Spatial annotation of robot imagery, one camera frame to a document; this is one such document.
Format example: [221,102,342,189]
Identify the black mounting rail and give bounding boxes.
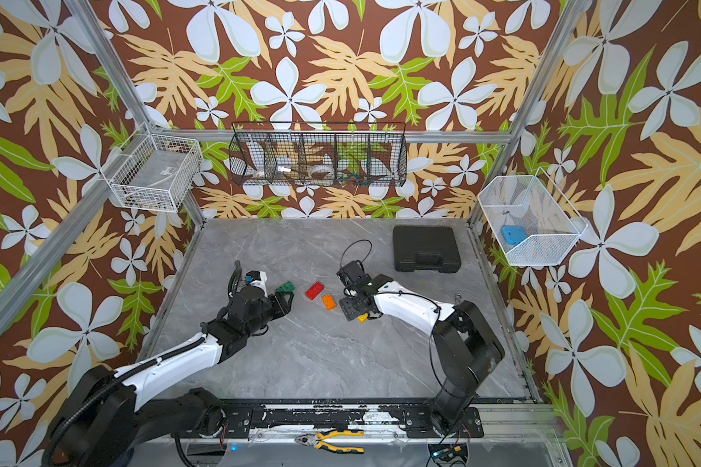
[209,398,485,440]

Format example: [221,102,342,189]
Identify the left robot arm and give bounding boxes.
[41,286,294,466]

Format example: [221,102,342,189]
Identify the dark green lego brick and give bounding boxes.
[276,281,295,293]

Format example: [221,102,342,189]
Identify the red lego brick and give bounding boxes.
[305,282,324,301]

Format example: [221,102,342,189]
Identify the orange lego brick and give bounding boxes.
[321,294,337,311]

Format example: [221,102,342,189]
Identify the white wire basket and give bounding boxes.
[478,169,589,269]
[103,124,203,212]

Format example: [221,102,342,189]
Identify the white wire basket right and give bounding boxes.
[478,169,589,269]

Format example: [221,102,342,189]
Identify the black wire basket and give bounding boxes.
[226,122,409,187]

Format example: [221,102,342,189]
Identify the yellow handled pliers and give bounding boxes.
[294,429,366,455]

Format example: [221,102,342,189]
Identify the black plastic tool case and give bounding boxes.
[393,225,461,274]

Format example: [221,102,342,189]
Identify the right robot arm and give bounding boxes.
[338,272,505,435]

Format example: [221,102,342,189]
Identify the blue object in basket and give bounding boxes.
[500,225,528,246]

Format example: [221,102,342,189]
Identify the white wire basket left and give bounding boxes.
[103,124,203,212]

